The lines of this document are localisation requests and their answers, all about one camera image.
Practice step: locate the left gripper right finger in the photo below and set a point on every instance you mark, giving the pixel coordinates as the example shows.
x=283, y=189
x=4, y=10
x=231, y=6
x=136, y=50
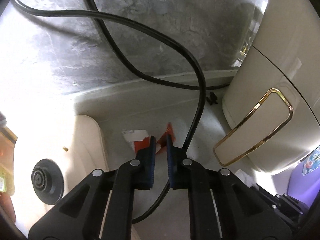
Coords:
x=221, y=206

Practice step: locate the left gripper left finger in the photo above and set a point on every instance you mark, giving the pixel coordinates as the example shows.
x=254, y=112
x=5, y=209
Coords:
x=100, y=207

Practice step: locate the red plastic scrap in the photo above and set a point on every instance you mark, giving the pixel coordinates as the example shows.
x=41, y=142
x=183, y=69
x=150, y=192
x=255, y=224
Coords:
x=160, y=144

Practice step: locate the purple plastic bucket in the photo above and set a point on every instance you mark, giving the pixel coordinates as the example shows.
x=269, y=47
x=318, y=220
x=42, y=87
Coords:
x=300, y=182

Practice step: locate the cream induction cooktop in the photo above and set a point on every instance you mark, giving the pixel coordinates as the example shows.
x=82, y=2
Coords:
x=76, y=146

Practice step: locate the cream air fryer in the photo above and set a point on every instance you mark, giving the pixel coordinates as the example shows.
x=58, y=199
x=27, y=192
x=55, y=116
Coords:
x=272, y=104

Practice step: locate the yellow cap green label bottle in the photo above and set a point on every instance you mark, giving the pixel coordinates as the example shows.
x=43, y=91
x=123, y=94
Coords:
x=7, y=146

